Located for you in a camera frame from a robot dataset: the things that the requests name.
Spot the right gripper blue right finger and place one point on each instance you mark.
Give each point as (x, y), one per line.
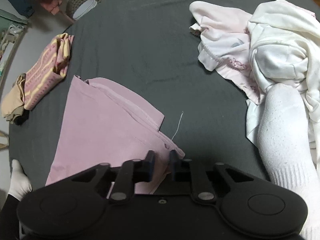
(190, 177)

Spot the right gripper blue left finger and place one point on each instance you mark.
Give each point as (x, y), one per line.
(130, 173)

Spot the mauve pink ribbed garment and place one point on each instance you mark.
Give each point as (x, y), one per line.
(105, 122)

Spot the white pink crumpled clothes pile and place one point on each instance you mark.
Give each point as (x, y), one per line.
(278, 43)

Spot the right foot white sock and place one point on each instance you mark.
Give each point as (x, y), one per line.
(284, 149)

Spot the foot white sock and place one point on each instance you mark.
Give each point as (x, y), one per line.
(20, 184)
(284, 149)

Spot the left foot white sock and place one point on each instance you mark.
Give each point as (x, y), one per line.
(20, 184)

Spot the black folded garment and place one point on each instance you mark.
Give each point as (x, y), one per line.
(20, 119)

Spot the pink yellow striped knit sweater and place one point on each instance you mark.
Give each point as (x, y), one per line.
(48, 71)

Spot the dark grey bed sheet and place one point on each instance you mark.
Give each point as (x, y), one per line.
(146, 46)

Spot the beige canvas tote bag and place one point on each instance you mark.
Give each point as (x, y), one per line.
(4, 143)

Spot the left leg black trousers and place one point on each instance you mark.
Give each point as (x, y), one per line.
(9, 223)

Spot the beige folded garment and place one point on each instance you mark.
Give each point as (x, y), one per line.
(12, 106)

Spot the white plastic bucket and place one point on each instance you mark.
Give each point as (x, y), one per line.
(84, 8)

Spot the pink hanging garment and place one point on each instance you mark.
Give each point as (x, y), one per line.
(52, 6)

